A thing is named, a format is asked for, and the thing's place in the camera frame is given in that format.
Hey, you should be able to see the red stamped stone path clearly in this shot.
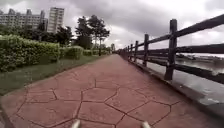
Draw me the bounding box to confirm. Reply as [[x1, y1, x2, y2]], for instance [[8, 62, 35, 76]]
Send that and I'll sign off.
[[0, 53, 224, 128]]

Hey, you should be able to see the group of dark trees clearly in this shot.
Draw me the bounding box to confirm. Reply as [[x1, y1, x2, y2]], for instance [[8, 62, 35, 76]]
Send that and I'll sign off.
[[0, 14, 112, 51]]

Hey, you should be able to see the dark wooden fence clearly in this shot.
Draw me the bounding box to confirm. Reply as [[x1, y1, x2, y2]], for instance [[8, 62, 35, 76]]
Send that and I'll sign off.
[[116, 13, 224, 85]]

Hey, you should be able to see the robot's own part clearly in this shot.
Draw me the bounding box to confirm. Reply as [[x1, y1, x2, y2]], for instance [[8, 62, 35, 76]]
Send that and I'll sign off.
[[71, 119, 82, 128], [141, 120, 152, 128]]

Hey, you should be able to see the pale tall tower building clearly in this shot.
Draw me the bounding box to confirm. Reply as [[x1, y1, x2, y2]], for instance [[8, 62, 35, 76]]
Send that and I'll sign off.
[[46, 6, 66, 34]]

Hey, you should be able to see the grey concrete kerb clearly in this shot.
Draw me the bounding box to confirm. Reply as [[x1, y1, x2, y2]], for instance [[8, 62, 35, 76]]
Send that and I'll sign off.
[[118, 54, 224, 118]]

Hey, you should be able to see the grass strip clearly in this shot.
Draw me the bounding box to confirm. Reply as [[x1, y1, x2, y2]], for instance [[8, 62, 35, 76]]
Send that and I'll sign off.
[[0, 54, 109, 97]]

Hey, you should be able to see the far river bank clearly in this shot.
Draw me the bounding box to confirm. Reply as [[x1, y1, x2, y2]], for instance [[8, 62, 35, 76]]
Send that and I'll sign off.
[[175, 52, 224, 65]]

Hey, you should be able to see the green hedge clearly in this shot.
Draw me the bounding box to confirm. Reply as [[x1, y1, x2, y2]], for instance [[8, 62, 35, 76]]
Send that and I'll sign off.
[[0, 34, 111, 73]]

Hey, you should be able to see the grey river water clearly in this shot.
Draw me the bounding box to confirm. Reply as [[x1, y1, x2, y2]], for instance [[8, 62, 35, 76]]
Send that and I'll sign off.
[[136, 57, 224, 105]]

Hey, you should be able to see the pale wide apartment block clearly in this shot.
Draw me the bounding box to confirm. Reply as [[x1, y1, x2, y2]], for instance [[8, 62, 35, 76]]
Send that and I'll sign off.
[[0, 8, 47, 31]]

